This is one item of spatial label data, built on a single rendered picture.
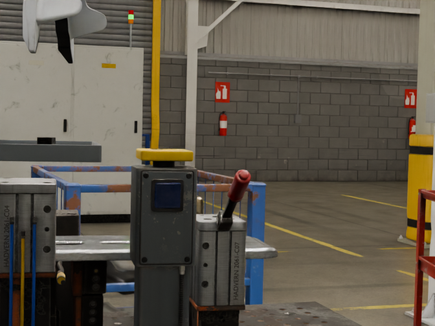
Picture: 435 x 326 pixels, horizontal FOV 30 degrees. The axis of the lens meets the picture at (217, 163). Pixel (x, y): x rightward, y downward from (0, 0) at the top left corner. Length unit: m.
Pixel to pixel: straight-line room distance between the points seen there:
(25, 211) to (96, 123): 8.17
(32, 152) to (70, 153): 0.04
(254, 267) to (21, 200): 2.29
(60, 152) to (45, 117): 8.28
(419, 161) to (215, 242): 7.22
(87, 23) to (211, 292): 0.39
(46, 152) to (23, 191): 0.20
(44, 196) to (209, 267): 0.24
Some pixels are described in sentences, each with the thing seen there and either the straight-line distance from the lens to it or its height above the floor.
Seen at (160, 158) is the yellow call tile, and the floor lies 1.15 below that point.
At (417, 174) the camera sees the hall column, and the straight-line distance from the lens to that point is 8.30.
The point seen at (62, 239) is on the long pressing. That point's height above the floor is 1.00.
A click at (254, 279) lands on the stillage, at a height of 0.56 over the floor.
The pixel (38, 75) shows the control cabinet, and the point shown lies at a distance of 9.15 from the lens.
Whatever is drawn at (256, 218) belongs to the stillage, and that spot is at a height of 0.81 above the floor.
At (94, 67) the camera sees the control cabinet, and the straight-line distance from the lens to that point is 9.24.
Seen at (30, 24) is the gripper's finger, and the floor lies 1.29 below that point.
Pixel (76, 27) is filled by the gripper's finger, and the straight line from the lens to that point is 0.99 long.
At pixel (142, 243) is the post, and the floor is 1.06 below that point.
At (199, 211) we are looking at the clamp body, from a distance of 1.44.
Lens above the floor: 1.20
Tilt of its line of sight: 3 degrees down
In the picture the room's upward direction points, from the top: 1 degrees clockwise
